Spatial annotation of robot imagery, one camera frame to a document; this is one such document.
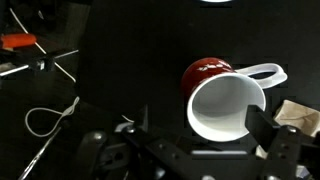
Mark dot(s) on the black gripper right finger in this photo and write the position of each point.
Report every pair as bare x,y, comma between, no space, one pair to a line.
281,143

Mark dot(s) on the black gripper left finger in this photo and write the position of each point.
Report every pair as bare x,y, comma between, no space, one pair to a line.
137,128

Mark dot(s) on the red mug white interior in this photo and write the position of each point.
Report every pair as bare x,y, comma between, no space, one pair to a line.
217,96

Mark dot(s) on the white round plate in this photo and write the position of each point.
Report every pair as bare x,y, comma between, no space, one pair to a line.
216,1

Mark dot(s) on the black clamp orange handles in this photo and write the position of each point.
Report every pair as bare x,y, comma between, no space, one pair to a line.
17,53

